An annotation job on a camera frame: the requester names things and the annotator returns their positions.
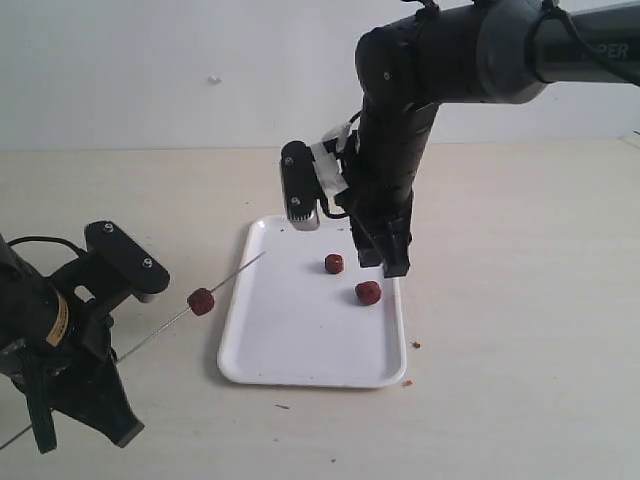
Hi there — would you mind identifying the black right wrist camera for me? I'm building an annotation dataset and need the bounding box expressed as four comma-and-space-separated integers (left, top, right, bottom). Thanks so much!
279, 120, 353, 232

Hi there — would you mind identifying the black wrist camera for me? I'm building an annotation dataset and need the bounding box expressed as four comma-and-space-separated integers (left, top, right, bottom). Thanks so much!
279, 120, 353, 232
51, 220, 170, 318

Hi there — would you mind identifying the dark red date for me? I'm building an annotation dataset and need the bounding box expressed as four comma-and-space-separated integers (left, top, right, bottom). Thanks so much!
187, 288, 215, 316
324, 253, 344, 275
354, 281, 382, 306

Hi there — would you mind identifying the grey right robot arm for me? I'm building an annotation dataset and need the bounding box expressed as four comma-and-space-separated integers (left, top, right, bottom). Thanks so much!
337, 1, 639, 278

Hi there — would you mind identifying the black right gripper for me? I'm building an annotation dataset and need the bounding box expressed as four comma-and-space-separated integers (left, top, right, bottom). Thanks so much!
340, 99, 440, 278

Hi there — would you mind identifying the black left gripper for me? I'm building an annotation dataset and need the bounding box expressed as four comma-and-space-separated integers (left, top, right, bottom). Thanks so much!
1, 234, 144, 454

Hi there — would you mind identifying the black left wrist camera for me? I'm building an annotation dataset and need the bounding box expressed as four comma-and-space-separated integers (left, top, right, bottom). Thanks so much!
51, 220, 170, 318

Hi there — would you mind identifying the thin metal skewer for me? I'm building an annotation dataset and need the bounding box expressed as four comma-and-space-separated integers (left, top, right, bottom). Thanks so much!
0, 250, 267, 449

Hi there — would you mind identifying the white plastic tray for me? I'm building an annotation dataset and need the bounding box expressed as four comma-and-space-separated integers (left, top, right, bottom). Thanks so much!
217, 215, 407, 389

